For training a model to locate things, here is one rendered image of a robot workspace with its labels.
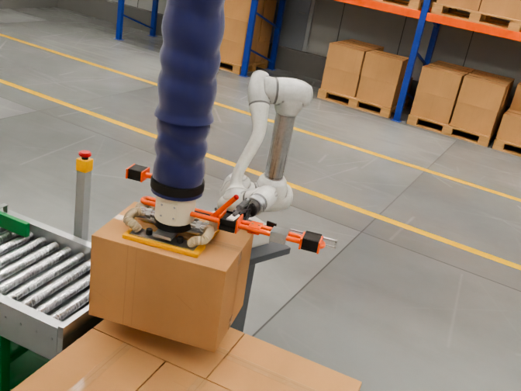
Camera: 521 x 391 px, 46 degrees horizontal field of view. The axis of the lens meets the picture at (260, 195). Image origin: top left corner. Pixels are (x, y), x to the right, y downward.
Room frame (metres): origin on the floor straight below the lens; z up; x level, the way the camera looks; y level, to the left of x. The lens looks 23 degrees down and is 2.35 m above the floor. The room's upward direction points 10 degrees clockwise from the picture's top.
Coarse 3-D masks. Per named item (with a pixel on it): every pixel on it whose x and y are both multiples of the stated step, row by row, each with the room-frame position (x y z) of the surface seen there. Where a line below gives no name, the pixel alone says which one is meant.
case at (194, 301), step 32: (96, 256) 2.26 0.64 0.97; (128, 256) 2.23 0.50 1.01; (160, 256) 2.20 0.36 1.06; (224, 256) 2.27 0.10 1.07; (96, 288) 2.26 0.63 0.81; (128, 288) 2.23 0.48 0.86; (160, 288) 2.20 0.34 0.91; (192, 288) 2.17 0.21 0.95; (224, 288) 2.15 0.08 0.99; (128, 320) 2.23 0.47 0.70; (160, 320) 2.20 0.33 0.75; (192, 320) 2.17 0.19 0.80; (224, 320) 2.23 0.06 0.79
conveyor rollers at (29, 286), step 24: (0, 240) 2.96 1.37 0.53; (24, 240) 3.01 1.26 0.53; (0, 264) 2.73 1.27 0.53; (24, 264) 2.77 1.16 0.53; (48, 264) 2.81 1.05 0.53; (72, 264) 2.85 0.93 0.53; (0, 288) 2.51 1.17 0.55; (24, 288) 2.54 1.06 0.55; (48, 288) 2.57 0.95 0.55; (72, 288) 2.61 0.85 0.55; (48, 312) 2.44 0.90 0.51; (72, 312) 2.46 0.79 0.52
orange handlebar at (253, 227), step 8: (144, 200) 2.39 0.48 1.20; (152, 200) 2.42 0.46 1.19; (200, 216) 2.34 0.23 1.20; (208, 216) 2.33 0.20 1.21; (240, 224) 2.31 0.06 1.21; (248, 224) 2.34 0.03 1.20; (256, 224) 2.32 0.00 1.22; (248, 232) 2.29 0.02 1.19; (256, 232) 2.29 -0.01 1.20; (264, 232) 2.28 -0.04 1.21; (288, 240) 2.26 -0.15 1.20; (296, 240) 2.25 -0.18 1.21; (320, 248) 2.24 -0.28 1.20
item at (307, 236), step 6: (306, 234) 2.28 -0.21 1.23; (312, 234) 2.29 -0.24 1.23; (300, 240) 2.24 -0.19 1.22; (306, 240) 2.24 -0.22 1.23; (312, 240) 2.24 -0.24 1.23; (318, 240) 2.24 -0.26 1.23; (300, 246) 2.24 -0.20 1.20; (306, 246) 2.24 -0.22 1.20; (312, 246) 2.24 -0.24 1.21; (318, 246) 2.22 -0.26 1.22; (318, 252) 2.22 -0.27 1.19
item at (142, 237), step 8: (128, 232) 2.31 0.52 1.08; (144, 232) 2.32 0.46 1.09; (152, 232) 2.31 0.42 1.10; (136, 240) 2.27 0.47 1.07; (144, 240) 2.26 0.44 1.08; (152, 240) 2.27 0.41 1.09; (160, 240) 2.27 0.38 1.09; (168, 240) 2.28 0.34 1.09; (176, 240) 2.29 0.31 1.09; (184, 240) 2.30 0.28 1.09; (168, 248) 2.24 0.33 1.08; (176, 248) 2.24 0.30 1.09; (184, 248) 2.24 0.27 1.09; (192, 248) 2.25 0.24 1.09; (200, 248) 2.27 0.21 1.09; (192, 256) 2.22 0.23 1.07
